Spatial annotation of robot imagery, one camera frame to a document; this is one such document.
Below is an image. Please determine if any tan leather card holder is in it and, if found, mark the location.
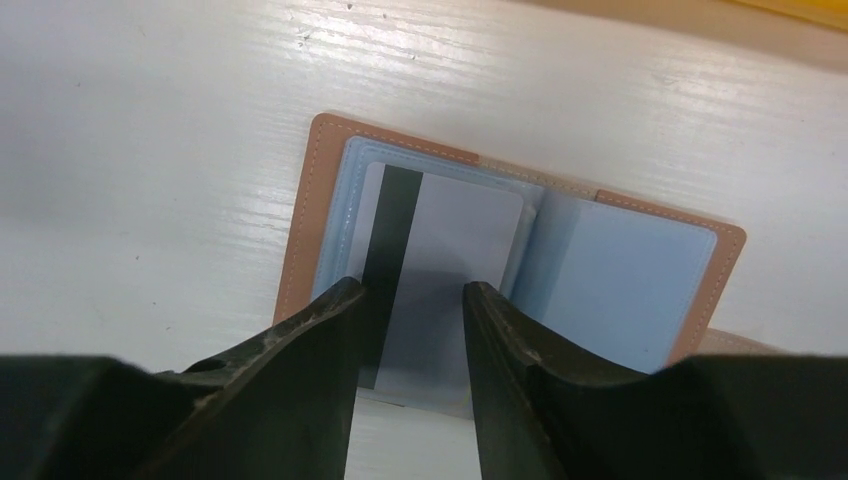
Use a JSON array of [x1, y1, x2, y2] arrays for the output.
[[272, 112, 790, 422]]

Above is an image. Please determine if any silver magnetic stripe card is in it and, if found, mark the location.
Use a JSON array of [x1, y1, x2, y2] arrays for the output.
[[346, 162, 534, 417]]

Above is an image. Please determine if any yellow three-compartment plastic bin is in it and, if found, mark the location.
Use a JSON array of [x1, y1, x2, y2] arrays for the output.
[[735, 0, 847, 32]]

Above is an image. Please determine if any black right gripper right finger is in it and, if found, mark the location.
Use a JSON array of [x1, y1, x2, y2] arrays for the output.
[[463, 282, 847, 479]]

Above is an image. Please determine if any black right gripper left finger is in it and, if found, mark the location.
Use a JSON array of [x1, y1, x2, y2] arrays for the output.
[[1, 277, 366, 479]]

